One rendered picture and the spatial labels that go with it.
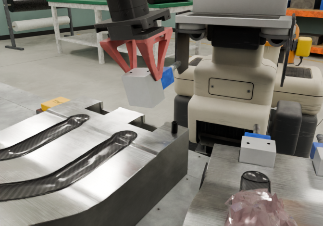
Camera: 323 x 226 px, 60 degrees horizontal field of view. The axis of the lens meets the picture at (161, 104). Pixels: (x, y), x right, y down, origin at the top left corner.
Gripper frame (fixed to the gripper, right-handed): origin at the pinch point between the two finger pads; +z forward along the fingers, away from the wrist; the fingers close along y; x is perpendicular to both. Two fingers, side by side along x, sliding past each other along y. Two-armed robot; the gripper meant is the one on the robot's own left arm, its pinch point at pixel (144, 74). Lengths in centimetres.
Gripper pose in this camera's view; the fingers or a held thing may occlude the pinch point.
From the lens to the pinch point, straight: 45.6
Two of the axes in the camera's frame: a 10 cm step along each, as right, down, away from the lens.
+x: 5.7, -4.6, 6.9
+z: 2.0, 8.8, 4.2
